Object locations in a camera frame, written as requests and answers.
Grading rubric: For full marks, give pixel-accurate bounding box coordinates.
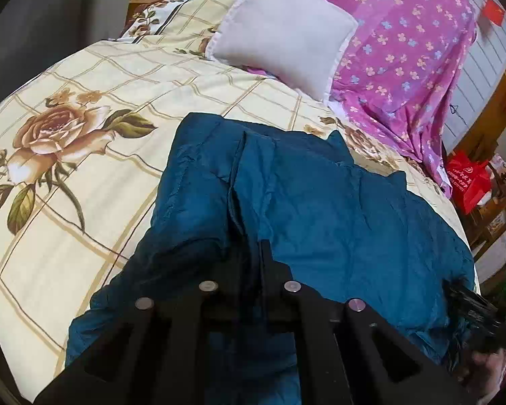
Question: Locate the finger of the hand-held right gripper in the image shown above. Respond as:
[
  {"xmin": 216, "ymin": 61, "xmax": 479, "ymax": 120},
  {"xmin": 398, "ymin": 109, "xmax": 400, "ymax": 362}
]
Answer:
[{"xmin": 448, "ymin": 283, "xmax": 496, "ymax": 330}]

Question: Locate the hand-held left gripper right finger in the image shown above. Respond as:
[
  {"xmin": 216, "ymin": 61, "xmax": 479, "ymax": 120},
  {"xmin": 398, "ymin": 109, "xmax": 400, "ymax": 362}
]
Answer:
[{"xmin": 259, "ymin": 240, "xmax": 478, "ymax": 405}]

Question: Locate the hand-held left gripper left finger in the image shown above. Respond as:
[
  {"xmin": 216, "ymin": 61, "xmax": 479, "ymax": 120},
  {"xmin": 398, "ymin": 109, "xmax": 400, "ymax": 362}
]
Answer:
[{"xmin": 34, "ymin": 240, "xmax": 264, "ymax": 405}]

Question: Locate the teal quilted jacket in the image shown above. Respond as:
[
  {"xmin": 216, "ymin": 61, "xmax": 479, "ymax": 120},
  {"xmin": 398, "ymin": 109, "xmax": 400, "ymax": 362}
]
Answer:
[{"xmin": 65, "ymin": 112, "xmax": 477, "ymax": 405}]

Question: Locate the person's right hand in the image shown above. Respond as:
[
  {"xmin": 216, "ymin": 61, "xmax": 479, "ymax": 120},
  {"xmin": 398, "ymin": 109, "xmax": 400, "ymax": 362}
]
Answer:
[{"xmin": 457, "ymin": 349, "xmax": 506, "ymax": 397}]

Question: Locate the wooden shelf rack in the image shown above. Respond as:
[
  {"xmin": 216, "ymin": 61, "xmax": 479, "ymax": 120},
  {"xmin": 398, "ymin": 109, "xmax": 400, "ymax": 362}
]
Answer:
[{"xmin": 468, "ymin": 156, "xmax": 506, "ymax": 254}]

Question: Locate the red shopping bag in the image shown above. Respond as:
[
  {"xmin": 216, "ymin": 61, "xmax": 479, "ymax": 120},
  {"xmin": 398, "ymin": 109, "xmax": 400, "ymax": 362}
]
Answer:
[{"xmin": 446, "ymin": 151, "xmax": 492, "ymax": 215}]

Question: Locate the cream floral checked bedsheet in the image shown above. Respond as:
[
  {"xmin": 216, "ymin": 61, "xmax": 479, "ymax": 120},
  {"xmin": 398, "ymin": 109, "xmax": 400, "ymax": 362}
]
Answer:
[{"xmin": 0, "ymin": 0, "xmax": 473, "ymax": 401}]

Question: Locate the pink flower print quilt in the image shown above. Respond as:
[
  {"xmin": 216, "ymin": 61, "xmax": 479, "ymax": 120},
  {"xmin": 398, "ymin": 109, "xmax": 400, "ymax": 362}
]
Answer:
[{"xmin": 245, "ymin": 0, "xmax": 478, "ymax": 200}]

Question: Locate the white pillow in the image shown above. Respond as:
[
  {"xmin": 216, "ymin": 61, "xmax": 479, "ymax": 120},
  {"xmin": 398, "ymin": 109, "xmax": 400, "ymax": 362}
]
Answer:
[{"xmin": 205, "ymin": 0, "xmax": 359, "ymax": 103}]

